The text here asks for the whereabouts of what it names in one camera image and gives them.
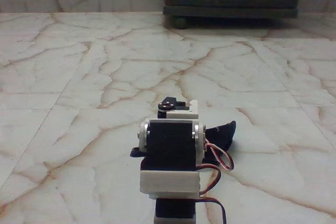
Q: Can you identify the red white black servo cable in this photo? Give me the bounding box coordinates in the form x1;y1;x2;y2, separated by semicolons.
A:
205;140;235;173

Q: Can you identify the brown red black servo cable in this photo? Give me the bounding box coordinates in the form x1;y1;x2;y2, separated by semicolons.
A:
195;196;228;224
195;163;223;198

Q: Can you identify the dark round cabinet caster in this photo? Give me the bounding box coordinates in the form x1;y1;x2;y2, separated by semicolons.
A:
172;16;187;30

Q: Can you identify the dark blue cloth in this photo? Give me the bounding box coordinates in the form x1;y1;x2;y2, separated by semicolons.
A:
204;120;237;174

